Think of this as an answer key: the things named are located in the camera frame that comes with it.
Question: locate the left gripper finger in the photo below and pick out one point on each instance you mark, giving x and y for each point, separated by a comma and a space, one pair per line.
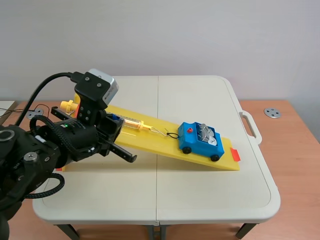
111, 128

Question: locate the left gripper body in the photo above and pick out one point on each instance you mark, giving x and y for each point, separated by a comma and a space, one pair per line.
82, 136

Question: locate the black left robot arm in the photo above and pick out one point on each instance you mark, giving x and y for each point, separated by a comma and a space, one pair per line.
17, 160

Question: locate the yellow plastic ramp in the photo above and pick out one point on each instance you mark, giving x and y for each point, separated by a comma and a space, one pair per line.
160, 147

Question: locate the blue toy cart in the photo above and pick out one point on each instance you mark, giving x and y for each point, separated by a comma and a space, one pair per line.
193, 143

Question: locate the yellow clear spring scale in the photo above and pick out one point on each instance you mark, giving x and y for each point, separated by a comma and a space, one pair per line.
132, 123

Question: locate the white flat board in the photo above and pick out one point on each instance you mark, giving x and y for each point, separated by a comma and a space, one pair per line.
6, 108

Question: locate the slotted metal weight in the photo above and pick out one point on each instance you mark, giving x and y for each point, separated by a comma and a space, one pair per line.
209, 133
200, 137
203, 128
211, 141

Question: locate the black table leg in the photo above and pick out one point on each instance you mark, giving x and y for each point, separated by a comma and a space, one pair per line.
246, 231
68, 231

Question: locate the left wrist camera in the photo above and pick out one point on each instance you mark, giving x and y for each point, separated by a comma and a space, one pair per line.
98, 83

